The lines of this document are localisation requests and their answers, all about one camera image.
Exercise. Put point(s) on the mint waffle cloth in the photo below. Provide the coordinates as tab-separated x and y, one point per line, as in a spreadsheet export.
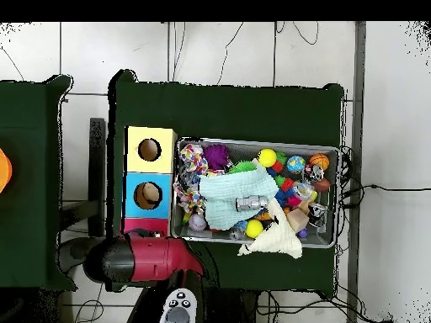
222	191

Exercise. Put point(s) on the silver toy camera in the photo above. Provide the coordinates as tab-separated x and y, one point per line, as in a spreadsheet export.
252	203

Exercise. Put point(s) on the cream waffle cloth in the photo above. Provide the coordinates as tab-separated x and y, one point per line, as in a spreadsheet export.
277	240

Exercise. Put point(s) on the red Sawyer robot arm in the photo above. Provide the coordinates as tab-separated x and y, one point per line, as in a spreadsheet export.
151	259

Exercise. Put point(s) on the wooden box with three holes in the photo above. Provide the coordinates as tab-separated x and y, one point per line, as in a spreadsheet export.
158	161

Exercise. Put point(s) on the shallow clear mesh bin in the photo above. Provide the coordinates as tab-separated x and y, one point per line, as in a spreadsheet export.
320	239

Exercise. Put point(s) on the white baseball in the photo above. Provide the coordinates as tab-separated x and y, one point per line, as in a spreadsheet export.
197	222

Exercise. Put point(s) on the dark grey floor base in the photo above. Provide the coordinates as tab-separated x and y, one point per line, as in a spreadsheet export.
72	250

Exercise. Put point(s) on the colourful confetti print packet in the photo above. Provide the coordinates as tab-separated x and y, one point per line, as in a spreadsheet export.
192	158

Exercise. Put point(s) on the purple spiky ball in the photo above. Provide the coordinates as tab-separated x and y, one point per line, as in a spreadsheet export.
216	156

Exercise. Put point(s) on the yellow ball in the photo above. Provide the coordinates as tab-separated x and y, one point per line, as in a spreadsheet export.
267	157
254	228

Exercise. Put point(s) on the green spiky ball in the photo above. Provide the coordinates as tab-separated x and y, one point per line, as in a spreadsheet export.
243	167

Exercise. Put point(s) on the dark green tablecloth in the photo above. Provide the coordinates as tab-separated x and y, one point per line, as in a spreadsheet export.
27	134
219	111

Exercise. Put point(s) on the orange round object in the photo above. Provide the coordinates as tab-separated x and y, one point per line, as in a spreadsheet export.
4	171

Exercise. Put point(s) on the blue globe ball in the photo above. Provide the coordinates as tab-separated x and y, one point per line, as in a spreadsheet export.
296	164

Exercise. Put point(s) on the silver drink can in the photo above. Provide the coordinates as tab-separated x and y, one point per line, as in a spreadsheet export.
314	172

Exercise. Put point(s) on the brown toy football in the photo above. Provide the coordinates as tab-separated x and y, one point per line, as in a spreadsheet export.
323	185

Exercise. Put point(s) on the orange toy basketball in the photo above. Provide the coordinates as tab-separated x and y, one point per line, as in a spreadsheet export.
319	160

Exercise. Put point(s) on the black pedestal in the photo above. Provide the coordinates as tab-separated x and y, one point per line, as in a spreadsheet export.
232	306

